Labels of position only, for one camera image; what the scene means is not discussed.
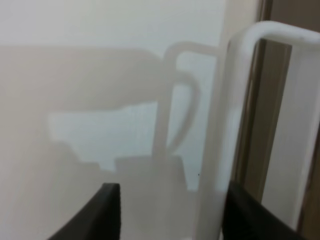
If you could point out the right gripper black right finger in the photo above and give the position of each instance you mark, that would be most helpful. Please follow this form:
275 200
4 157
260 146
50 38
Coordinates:
245 218

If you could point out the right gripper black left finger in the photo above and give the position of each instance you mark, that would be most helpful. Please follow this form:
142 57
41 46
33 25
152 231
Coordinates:
99 219

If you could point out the dark drawer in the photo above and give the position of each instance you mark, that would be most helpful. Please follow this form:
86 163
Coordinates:
265 116

